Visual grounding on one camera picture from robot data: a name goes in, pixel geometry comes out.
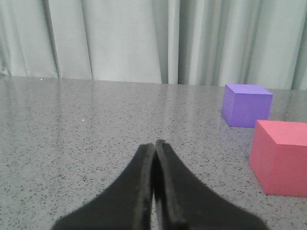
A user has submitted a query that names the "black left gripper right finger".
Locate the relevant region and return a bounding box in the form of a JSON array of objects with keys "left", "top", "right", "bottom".
[{"left": 155, "top": 139, "right": 268, "bottom": 230}]

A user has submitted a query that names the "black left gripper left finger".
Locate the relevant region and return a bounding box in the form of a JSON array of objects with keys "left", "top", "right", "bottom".
[{"left": 52, "top": 143, "right": 154, "bottom": 230}]

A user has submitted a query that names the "red foam cube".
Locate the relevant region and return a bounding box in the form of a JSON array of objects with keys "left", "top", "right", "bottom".
[{"left": 249, "top": 120, "right": 307, "bottom": 197}]

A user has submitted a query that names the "purple foam cube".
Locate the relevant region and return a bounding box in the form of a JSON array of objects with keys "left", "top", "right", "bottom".
[{"left": 221, "top": 83, "right": 273, "bottom": 127}]

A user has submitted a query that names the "pale green curtain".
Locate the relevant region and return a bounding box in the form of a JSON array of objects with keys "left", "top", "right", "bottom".
[{"left": 0, "top": 0, "right": 307, "bottom": 90}]

